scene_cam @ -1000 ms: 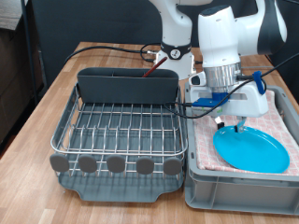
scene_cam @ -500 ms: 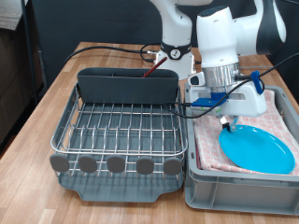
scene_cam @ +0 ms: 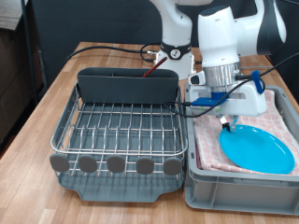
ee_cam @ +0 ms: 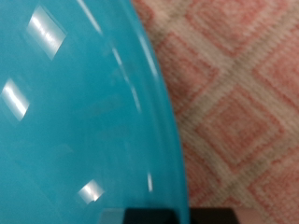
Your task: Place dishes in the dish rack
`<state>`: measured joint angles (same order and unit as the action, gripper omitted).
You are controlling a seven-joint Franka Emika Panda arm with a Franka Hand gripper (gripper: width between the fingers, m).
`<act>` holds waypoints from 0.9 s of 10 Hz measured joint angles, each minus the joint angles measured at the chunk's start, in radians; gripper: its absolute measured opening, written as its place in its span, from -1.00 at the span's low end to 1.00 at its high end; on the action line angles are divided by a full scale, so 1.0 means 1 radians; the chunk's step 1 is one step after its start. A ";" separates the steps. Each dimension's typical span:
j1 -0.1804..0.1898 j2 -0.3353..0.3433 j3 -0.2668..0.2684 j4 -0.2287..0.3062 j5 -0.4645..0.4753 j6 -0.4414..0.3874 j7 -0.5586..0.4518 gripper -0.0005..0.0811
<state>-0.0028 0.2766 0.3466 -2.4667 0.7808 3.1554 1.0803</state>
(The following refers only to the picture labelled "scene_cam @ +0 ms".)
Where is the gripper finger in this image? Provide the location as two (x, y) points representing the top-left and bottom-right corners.
(220, 116), (232, 132)
(231, 115), (241, 132)

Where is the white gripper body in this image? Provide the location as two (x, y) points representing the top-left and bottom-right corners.
(188, 81), (268, 119)

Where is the blue plastic plate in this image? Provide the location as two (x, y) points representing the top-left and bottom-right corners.
(218, 123), (296, 175)

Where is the brown wooden spoon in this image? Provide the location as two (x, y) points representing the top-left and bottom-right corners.
(142, 56), (168, 78)

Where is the pink checked dish cloth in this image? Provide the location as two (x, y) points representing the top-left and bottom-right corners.
(192, 89), (299, 177)

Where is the gray dish drying rack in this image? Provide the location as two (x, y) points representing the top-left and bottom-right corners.
(57, 85), (187, 203)

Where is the grey plastic crate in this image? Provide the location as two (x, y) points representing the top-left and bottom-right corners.
(184, 81), (299, 217)

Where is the dark grey cutlery holder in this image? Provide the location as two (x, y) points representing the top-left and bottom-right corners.
(77, 67), (180, 106)

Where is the dark grey fabric backdrop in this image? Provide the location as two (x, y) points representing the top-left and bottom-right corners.
(31, 0), (299, 90)

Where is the blue cable clip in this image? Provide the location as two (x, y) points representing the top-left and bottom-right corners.
(250, 70), (265, 94)

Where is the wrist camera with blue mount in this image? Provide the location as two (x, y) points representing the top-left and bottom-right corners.
(190, 91), (231, 115)

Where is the black camera cable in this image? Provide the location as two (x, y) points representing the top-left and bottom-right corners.
(163, 51), (299, 119)

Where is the metal wire dish rack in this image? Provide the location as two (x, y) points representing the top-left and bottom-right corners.
(50, 83), (190, 177)

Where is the black table cable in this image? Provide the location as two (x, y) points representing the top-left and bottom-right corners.
(64, 42), (163, 65)

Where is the dark metal frame post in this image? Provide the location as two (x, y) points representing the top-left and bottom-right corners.
(21, 0), (40, 105)

